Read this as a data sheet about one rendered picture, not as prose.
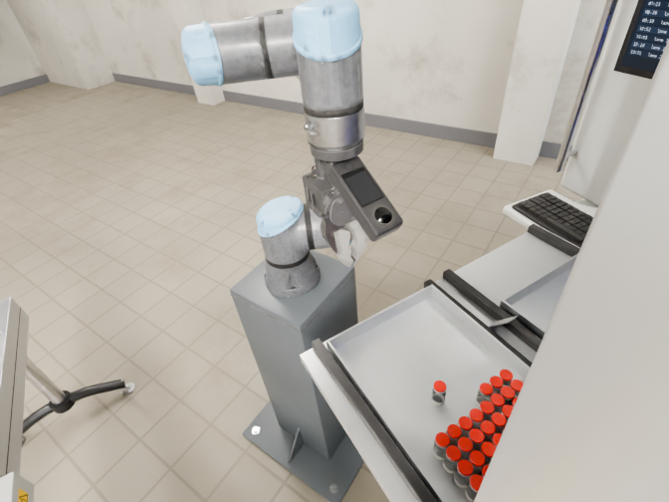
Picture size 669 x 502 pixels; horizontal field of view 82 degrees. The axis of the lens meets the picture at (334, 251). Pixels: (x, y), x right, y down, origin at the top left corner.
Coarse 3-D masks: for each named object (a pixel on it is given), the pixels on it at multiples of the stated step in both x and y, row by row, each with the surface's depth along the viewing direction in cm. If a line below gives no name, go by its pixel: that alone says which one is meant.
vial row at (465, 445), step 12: (504, 408) 58; (492, 420) 57; (504, 420) 57; (480, 432) 56; (492, 432) 56; (468, 444) 55; (480, 444) 56; (444, 456) 56; (456, 456) 54; (468, 456) 55; (444, 468) 57
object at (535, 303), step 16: (576, 256) 84; (560, 272) 84; (528, 288) 79; (544, 288) 82; (560, 288) 82; (512, 304) 80; (528, 304) 79; (544, 304) 79; (528, 320) 72; (544, 320) 76
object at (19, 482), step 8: (0, 480) 94; (8, 480) 94; (16, 480) 95; (24, 480) 98; (0, 488) 92; (8, 488) 92; (16, 488) 94; (24, 488) 96; (32, 488) 100; (0, 496) 91; (8, 496) 91; (16, 496) 92; (24, 496) 95; (32, 496) 98
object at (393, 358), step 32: (384, 320) 79; (416, 320) 79; (448, 320) 78; (352, 352) 74; (384, 352) 73; (416, 352) 73; (448, 352) 72; (480, 352) 72; (384, 384) 68; (416, 384) 68; (448, 384) 67; (384, 416) 64; (416, 416) 63; (448, 416) 63; (416, 448) 59; (448, 480) 56
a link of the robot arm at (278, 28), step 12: (264, 24) 48; (276, 24) 48; (288, 24) 48; (276, 36) 48; (288, 36) 48; (276, 48) 49; (288, 48) 49; (276, 60) 49; (288, 60) 50; (276, 72) 51; (288, 72) 51
